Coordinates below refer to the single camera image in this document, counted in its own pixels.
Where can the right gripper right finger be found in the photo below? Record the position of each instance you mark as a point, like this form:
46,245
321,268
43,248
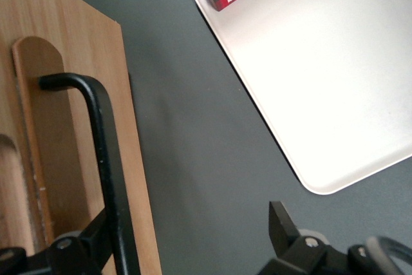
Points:
299,255

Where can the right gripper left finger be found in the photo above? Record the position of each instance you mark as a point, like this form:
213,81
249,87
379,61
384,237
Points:
74,255

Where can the wooden drawer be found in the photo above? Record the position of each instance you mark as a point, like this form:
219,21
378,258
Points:
80,46

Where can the beige rectangular tray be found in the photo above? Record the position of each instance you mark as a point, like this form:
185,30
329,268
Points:
322,78

